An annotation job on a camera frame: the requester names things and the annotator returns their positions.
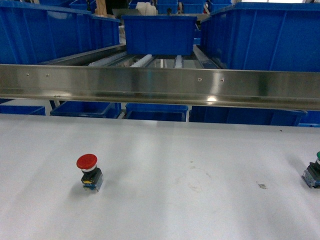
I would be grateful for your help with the lower blue bin centre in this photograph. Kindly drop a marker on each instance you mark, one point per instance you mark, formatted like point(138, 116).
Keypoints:
point(156, 112)

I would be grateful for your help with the stainless steel shelf rail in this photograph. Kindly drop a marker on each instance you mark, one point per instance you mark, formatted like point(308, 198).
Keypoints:
point(201, 87)

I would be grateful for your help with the lower blue bin right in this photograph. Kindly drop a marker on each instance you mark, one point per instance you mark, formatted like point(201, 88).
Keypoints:
point(245, 116)

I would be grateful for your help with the large blue bin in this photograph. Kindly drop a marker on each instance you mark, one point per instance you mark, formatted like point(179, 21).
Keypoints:
point(264, 36)
point(36, 33)

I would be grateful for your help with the red mushroom push button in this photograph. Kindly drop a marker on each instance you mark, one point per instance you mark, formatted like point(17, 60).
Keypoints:
point(92, 178)

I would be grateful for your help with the white roller track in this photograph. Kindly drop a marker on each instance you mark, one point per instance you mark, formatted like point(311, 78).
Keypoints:
point(142, 62)

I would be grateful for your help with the far lower left blue bin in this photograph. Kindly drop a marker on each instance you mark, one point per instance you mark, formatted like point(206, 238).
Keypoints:
point(22, 110)

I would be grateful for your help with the green push button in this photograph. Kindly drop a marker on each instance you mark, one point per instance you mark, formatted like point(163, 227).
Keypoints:
point(311, 175)

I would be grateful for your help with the large blue bin left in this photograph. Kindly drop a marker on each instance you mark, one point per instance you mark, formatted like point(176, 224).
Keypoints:
point(36, 33)

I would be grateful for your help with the large blue bin right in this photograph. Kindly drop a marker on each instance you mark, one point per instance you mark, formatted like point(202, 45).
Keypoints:
point(264, 36)

